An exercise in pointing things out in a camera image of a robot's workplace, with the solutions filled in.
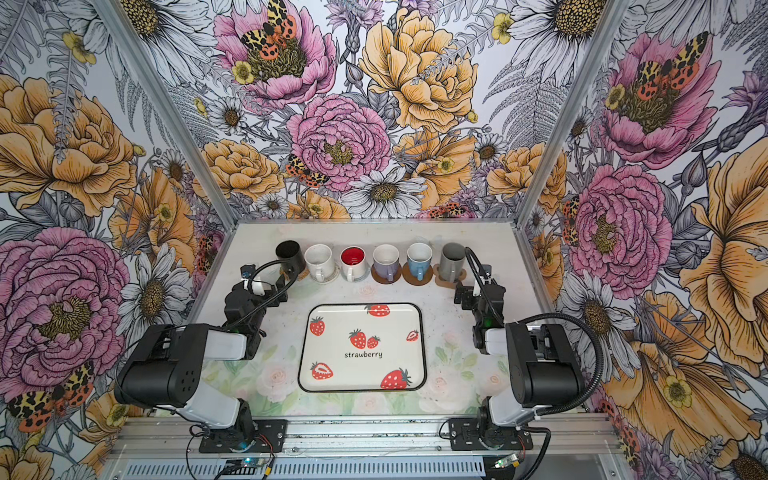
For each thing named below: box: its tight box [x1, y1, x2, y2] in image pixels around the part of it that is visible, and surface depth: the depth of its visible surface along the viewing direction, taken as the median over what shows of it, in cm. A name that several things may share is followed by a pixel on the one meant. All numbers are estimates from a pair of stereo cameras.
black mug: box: [275, 240, 307, 277], surface depth 102 cm
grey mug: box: [440, 242, 465, 282], surface depth 99 cm
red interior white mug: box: [340, 245, 366, 282], surface depth 102 cm
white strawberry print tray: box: [298, 302, 428, 393], surface depth 91 cm
